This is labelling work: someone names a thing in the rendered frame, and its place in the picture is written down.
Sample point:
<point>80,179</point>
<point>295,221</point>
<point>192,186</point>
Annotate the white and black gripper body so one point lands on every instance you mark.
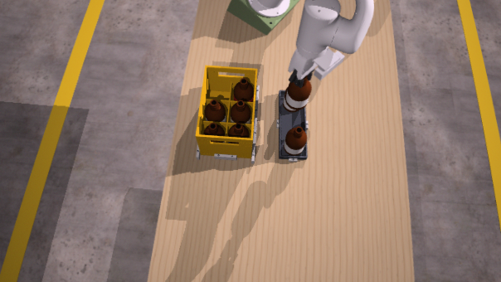
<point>302,64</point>

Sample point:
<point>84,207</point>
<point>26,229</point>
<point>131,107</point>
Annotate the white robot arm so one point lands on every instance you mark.
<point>321,26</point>

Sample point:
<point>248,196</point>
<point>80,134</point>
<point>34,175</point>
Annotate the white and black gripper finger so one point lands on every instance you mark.
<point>293,78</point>
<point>310,74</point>

